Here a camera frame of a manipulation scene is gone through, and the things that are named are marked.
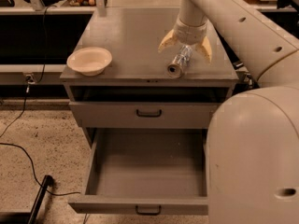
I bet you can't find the grey upper drawer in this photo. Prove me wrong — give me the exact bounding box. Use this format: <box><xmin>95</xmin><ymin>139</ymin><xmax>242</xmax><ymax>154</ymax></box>
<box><xmin>69</xmin><ymin>102</ymin><xmax>220</xmax><ymax>129</ymax></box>

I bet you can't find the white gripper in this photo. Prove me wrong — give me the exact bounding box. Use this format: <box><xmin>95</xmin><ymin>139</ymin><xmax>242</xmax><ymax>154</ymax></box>
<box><xmin>158</xmin><ymin>17</ymin><xmax>212</xmax><ymax>63</ymax></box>

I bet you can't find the white bowl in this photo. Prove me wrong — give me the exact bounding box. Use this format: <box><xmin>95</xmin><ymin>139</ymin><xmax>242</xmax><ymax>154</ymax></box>
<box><xmin>66</xmin><ymin>47</ymin><xmax>112</xmax><ymax>77</ymax></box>

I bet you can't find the black floor cable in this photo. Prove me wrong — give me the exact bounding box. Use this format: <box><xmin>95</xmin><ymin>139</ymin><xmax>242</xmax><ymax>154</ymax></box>
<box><xmin>0</xmin><ymin>84</ymin><xmax>82</xmax><ymax>198</ymax></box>

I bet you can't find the black bar on floor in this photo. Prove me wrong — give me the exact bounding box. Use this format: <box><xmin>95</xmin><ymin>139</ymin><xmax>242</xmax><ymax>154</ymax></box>
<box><xmin>27</xmin><ymin>175</ymin><xmax>53</xmax><ymax>224</ymax></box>

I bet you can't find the grey metal drawer cabinet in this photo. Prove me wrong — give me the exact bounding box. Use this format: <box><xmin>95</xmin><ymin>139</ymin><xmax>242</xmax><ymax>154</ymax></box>
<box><xmin>61</xmin><ymin>7</ymin><xmax>238</xmax><ymax>141</ymax></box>

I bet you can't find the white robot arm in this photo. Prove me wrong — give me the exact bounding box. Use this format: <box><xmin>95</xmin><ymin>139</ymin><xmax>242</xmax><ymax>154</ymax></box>
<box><xmin>161</xmin><ymin>0</ymin><xmax>299</xmax><ymax>224</ymax></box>

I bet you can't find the small black device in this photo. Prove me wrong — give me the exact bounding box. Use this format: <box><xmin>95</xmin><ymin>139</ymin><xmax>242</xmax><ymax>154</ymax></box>
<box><xmin>233</xmin><ymin>61</ymin><xmax>244</xmax><ymax>70</ymax></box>

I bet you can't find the silver redbull can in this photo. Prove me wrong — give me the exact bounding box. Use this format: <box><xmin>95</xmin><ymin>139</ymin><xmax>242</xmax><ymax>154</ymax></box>
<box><xmin>167</xmin><ymin>45</ymin><xmax>192</xmax><ymax>78</ymax></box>

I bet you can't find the grey open lower drawer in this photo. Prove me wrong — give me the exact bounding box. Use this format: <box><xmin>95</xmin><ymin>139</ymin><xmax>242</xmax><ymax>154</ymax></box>
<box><xmin>69</xmin><ymin>129</ymin><xmax>208</xmax><ymax>216</ymax></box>

